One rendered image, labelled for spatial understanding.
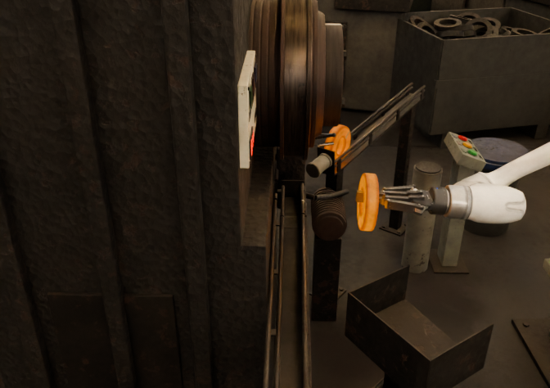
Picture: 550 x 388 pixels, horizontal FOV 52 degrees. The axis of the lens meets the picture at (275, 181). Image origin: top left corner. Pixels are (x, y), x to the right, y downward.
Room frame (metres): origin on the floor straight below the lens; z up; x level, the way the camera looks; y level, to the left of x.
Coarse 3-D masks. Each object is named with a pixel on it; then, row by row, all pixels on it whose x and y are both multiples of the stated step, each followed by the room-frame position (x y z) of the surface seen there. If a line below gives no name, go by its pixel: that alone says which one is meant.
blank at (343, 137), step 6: (336, 126) 1.95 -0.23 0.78; (342, 126) 1.95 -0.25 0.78; (330, 132) 1.93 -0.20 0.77; (336, 132) 1.92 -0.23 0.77; (342, 132) 1.95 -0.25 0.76; (348, 132) 1.99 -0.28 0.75; (330, 138) 1.90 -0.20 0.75; (336, 138) 1.91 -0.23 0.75; (342, 138) 1.97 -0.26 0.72; (348, 138) 1.99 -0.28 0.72; (336, 144) 1.91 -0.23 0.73; (342, 144) 1.98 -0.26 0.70; (348, 144) 1.99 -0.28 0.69; (336, 150) 1.97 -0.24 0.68; (342, 150) 1.96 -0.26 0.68; (336, 156) 1.92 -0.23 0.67; (336, 162) 1.92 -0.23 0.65
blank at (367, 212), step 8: (368, 176) 1.31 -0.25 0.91; (376, 176) 1.32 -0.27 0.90; (360, 184) 1.37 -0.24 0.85; (368, 184) 1.28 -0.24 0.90; (376, 184) 1.28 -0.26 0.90; (368, 192) 1.26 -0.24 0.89; (376, 192) 1.26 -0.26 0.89; (368, 200) 1.25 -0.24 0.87; (376, 200) 1.25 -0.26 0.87; (360, 208) 1.33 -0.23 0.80; (368, 208) 1.24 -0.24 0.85; (376, 208) 1.24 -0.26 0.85; (360, 216) 1.30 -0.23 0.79; (368, 216) 1.24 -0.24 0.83; (376, 216) 1.24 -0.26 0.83; (360, 224) 1.28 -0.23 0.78; (368, 224) 1.24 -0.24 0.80
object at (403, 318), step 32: (384, 288) 1.13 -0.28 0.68; (352, 320) 1.05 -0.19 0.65; (384, 320) 1.10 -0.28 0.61; (416, 320) 1.10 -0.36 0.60; (384, 352) 0.95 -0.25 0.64; (416, 352) 0.88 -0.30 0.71; (448, 352) 0.88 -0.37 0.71; (480, 352) 0.95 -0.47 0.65; (384, 384) 1.04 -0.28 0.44; (416, 384) 0.87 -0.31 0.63; (448, 384) 0.89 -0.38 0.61
